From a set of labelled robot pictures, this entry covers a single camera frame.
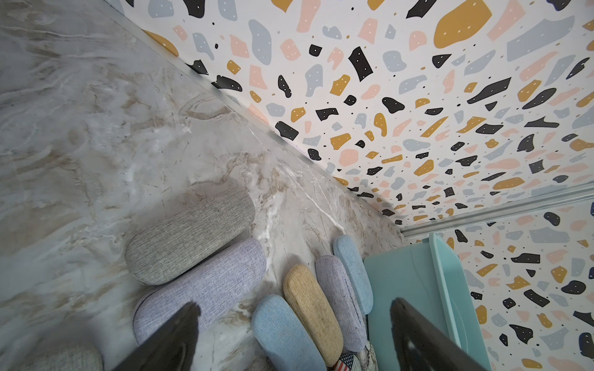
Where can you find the newspaper flag print glasses case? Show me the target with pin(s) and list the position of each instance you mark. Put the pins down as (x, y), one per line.
(347, 361)

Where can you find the world map print glasses case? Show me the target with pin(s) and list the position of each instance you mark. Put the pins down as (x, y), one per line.
(367, 358)

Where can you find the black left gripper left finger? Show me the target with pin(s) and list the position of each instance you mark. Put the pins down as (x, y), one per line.
(171, 347)

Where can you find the aluminium wall frame strip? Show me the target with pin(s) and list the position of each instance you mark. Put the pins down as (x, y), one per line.
(532, 204)

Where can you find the dark grey fabric glasses case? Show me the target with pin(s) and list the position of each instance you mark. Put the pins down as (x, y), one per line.
(71, 356)

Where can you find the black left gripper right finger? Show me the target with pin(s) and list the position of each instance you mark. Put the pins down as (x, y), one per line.
(420, 345)

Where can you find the tan fabric glasses case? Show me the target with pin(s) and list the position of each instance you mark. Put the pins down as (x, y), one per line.
(306, 298)

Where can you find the long lilac fabric glasses case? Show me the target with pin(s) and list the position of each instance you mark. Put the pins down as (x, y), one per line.
(215, 285)

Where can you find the light blue fabric glasses case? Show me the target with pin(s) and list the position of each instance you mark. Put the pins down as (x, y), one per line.
(346, 250)

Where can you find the teal plastic storage box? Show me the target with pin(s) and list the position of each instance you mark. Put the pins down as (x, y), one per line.
(430, 277)

